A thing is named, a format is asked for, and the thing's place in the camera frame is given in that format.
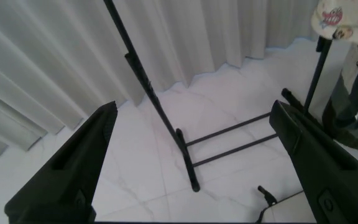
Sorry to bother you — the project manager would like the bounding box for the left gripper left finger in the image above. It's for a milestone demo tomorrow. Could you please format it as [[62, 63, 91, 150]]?
[[4, 101, 118, 224]]

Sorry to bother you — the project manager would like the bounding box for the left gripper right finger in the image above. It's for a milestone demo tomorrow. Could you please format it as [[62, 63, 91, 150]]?
[[268, 100, 358, 224]]

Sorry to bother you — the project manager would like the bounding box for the cream printed garment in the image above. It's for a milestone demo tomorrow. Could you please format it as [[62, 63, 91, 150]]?
[[311, 0, 358, 48]]

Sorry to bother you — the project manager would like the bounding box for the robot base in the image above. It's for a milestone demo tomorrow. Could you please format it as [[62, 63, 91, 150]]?
[[255, 185, 318, 224]]

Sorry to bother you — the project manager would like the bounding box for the white laundry basket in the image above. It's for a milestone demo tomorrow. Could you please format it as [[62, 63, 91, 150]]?
[[321, 43, 358, 152]]

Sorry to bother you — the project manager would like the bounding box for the black clothes rack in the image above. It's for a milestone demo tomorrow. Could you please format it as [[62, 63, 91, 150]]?
[[103, 0, 334, 193]]

